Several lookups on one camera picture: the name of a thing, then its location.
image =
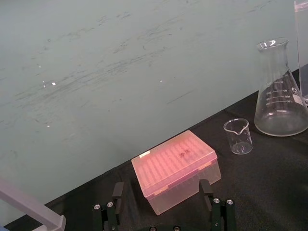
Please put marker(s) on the pale grey plastic frame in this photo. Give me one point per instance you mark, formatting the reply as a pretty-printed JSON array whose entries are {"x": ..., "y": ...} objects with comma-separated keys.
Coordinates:
[{"x": 31, "y": 207}]

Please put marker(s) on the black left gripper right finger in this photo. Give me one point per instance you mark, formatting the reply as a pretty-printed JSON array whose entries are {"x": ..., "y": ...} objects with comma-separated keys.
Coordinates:
[{"x": 222, "y": 211}]

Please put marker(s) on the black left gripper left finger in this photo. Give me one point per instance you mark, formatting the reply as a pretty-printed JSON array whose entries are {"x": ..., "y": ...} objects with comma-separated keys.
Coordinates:
[{"x": 113, "y": 211}]

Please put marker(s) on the black table cloth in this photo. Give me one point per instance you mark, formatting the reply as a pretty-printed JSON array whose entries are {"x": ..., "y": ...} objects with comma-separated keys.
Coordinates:
[{"x": 252, "y": 180}]

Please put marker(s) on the small clear glass beaker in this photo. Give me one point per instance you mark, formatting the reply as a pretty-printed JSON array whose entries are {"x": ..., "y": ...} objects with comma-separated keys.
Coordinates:
[{"x": 238, "y": 137}]

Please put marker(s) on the clear glass conical flask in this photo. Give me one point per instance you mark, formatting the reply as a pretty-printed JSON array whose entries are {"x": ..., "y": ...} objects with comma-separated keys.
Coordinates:
[{"x": 280, "y": 96}]

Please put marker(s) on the pink translucent pipette tip box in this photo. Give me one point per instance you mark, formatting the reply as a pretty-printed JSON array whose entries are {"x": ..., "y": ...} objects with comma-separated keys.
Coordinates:
[{"x": 173, "y": 168}]

